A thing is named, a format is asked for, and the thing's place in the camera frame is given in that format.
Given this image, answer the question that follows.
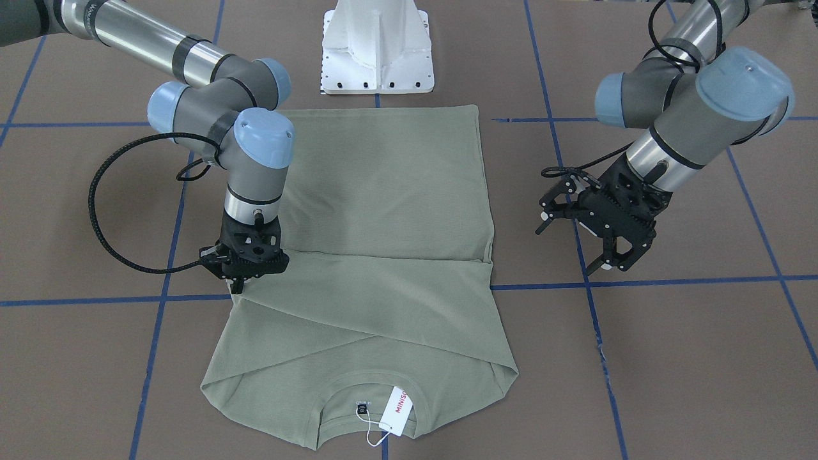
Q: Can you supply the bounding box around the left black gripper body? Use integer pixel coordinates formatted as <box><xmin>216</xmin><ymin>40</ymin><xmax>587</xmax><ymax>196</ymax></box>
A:
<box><xmin>539</xmin><ymin>155</ymin><xmax>672</xmax><ymax>271</ymax></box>

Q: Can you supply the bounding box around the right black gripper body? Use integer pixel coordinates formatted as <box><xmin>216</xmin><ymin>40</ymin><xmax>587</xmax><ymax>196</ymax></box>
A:
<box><xmin>199</xmin><ymin>212</ymin><xmax>289</xmax><ymax>282</ymax></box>

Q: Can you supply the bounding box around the olive green long-sleeve shirt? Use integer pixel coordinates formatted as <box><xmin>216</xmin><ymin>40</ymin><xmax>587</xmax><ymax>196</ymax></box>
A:
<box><xmin>201</xmin><ymin>105</ymin><xmax>519</xmax><ymax>450</ymax></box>

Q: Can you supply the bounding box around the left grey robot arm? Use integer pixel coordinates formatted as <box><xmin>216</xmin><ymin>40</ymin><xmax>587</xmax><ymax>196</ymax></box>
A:
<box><xmin>536</xmin><ymin>1</ymin><xmax>796</xmax><ymax>274</ymax></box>

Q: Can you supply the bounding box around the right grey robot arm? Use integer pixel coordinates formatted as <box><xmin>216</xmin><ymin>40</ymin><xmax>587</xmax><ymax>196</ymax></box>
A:
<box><xmin>1</xmin><ymin>1</ymin><xmax>295</xmax><ymax>295</ymax></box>

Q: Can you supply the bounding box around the white red hang tag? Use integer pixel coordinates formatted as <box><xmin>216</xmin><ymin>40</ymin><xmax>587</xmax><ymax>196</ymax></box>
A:
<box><xmin>378</xmin><ymin>386</ymin><xmax>414</xmax><ymax>437</ymax></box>

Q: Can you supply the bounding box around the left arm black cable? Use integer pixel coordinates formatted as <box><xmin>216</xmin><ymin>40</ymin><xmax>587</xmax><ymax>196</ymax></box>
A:
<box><xmin>542</xmin><ymin>0</ymin><xmax>726</xmax><ymax>186</ymax></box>

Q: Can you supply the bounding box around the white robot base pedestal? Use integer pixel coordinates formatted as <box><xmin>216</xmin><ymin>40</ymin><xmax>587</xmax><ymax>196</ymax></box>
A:
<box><xmin>320</xmin><ymin>1</ymin><xmax>435</xmax><ymax>95</ymax></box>

